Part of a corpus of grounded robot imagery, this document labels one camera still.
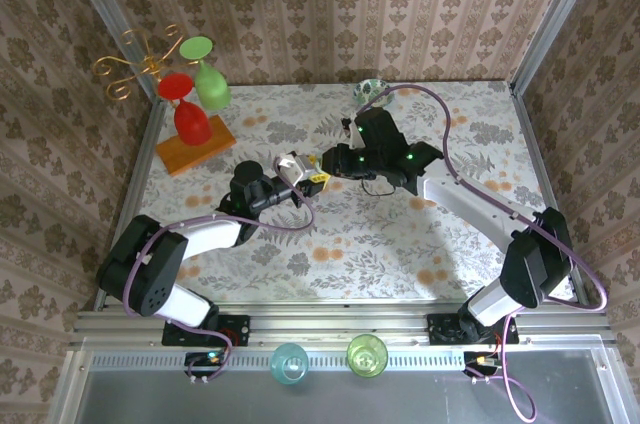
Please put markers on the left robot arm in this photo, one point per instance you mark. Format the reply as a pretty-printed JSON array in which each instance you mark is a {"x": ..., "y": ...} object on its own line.
[{"x": 145, "y": 269}]

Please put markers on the wooden stand base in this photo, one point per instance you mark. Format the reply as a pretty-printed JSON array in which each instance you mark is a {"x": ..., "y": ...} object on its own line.
[{"x": 200, "y": 154}]

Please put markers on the green patterned bowl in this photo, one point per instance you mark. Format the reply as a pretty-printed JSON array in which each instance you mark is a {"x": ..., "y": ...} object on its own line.
[{"x": 367, "y": 89}]

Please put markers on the red plastic wine glass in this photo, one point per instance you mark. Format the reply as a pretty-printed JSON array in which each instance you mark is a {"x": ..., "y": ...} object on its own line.
[{"x": 192, "y": 126}]

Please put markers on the green plastic wine glass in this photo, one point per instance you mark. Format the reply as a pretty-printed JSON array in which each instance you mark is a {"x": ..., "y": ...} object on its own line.
[{"x": 212, "y": 89}]

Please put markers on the small electronics board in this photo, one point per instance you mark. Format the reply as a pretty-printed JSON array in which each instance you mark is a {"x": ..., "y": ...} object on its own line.
[
  {"x": 480, "y": 360},
  {"x": 205, "y": 358}
]

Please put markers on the teal plastic cup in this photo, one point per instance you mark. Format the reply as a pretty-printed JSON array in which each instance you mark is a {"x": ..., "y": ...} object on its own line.
[{"x": 289, "y": 364}]

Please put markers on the green plastic cup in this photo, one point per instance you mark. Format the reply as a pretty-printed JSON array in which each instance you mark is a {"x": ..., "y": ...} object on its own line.
[{"x": 367, "y": 356}]

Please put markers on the grey metal tray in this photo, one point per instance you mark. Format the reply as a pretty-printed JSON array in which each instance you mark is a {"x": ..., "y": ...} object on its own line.
[{"x": 350, "y": 404}]

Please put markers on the aluminium side rail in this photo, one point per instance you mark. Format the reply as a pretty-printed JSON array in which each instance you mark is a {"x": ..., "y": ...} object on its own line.
[
  {"x": 143, "y": 144},
  {"x": 541, "y": 169}
]

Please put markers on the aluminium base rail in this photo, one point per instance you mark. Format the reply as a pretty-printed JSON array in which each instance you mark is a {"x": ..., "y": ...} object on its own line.
[{"x": 340, "y": 319}]

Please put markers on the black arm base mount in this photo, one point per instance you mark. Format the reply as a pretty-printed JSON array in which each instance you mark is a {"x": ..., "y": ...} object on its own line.
[
  {"x": 442, "y": 329},
  {"x": 235, "y": 329}
]

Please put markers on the aluminium frame post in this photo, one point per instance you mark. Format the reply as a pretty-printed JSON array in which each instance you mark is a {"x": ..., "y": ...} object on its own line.
[
  {"x": 559, "y": 9},
  {"x": 102, "y": 9}
]

